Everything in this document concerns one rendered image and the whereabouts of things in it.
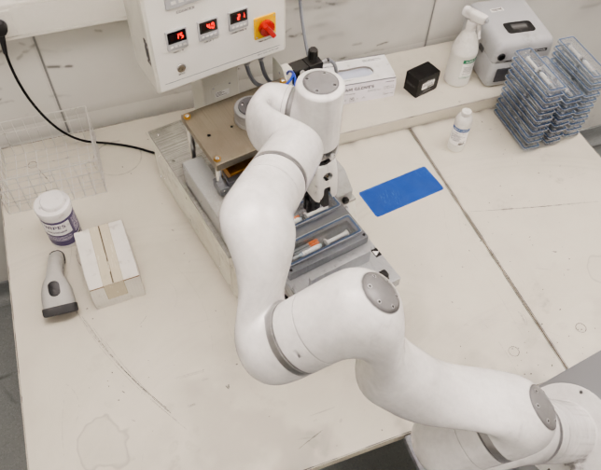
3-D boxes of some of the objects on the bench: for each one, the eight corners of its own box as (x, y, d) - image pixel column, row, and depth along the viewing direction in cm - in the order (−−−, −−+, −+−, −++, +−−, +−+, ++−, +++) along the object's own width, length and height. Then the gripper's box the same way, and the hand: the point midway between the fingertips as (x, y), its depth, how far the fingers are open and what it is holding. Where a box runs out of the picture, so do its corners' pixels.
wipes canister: (48, 228, 165) (30, 191, 153) (81, 219, 167) (65, 183, 155) (51, 253, 160) (33, 217, 148) (86, 244, 162) (70, 208, 150)
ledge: (273, 89, 200) (273, 77, 197) (499, 40, 219) (503, 29, 215) (306, 153, 184) (306, 142, 180) (546, 94, 202) (552, 83, 199)
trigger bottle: (438, 78, 199) (455, 10, 179) (453, 67, 202) (472, -1, 182) (460, 91, 195) (481, 23, 175) (475, 80, 199) (496, 11, 179)
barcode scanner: (38, 261, 158) (28, 242, 152) (70, 253, 160) (62, 234, 154) (48, 327, 147) (37, 311, 141) (81, 318, 149) (73, 301, 143)
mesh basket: (4, 157, 179) (-13, 124, 169) (96, 138, 185) (85, 104, 174) (8, 214, 167) (-9, 183, 156) (107, 192, 173) (96, 160, 162)
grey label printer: (454, 44, 210) (467, -2, 196) (509, 36, 213) (524, -8, 199) (484, 91, 196) (499, 46, 182) (541, 82, 199) (561, 37, 185)
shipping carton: (82, 252, 160) (73, 230, 153) (132, 239, 163) (125, 217, 156) (93, 311, 150) (83, 292, 143) (146, 297, 153) (139, 277, 146)
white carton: (313, 83, 196) (314, 63, 190) (381, 72, 200) (384, 52, 194) (324, 108, 189) (325, 89, 183) (394, 96, 193) (398, 77, 187)
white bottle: (449, 139, 189) (460, 103, 177) (465, 144, 188) (477, 107, 176) (445, 150, 186) (456, 114, 174) (461, 155, 185) (473, 118, 173)
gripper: (279, 128, 118) (278, 190, 133) (319, 180, 111) (314, 240, 125) (313, 115, 121) (309, 178, 135) (354, 165, 113) (345, 226, 128)
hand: (312, 201), depth 129 cm, fingers closed
